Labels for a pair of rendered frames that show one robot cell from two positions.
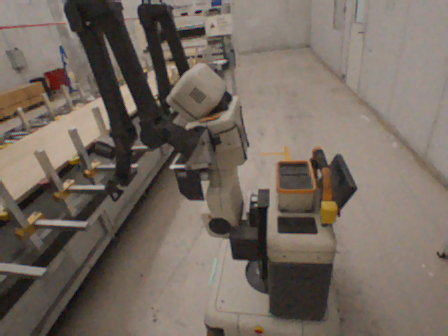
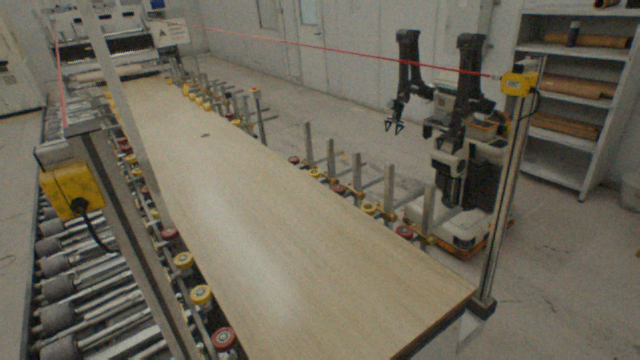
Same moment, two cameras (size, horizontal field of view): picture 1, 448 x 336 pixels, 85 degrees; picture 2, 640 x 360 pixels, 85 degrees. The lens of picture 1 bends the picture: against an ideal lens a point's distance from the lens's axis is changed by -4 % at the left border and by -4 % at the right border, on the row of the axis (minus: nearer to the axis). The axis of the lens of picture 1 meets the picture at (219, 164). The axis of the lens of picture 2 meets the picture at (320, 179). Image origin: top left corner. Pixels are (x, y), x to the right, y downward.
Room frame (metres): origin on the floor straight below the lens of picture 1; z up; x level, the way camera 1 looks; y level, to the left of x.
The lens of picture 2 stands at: (0.11, 2.22, 1.94)
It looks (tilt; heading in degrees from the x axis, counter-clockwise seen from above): 30 degrees down; 314
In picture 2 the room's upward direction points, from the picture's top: 6 degrees counter-clockwise
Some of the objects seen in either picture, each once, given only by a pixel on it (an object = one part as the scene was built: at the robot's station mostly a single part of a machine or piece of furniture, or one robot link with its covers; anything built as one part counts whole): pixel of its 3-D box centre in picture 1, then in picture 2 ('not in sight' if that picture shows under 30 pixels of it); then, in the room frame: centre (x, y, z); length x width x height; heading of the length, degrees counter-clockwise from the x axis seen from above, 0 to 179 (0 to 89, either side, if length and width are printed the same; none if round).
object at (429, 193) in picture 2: not in sight; (426, 227); (0.65, 0.98, 0.89); 0.04 x 0.04 x 0.48; 76
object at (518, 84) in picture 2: not in sight; (495, 204); (0.35, 1.10, 1.20); 0.15 x 0.12 x 1.00; 166
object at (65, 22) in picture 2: (191, 54); (125, 74); (5.76, 0.25, 0.95); 1.65 x 0.70 x 1.90; 76
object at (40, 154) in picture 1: (59, 189); (357, 189); (1.13, 0.86, 0.87); 0.04 x 0.04 x 0.48; 76
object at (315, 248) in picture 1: (288, 232); (471, 164); (0.88, -0.28, 0.59); 0.55 x 0.34 x 0.83; 166
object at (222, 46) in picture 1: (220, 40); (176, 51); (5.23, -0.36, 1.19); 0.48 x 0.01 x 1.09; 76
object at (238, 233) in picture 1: (232, 226); (458, 167); (0.88, -0.01, 0.68); 0.28 x 0.27 x 0.25; 166
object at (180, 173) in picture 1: (198, 162); (444, 129); (0.97, 0.09, 0.99); 0.28 x 0.16 x 0.22; 166
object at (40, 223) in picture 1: (48, 224); (395, 205); (0.90, 0.82, 0.82); 0.43 x 0.03 x 0.04; 76
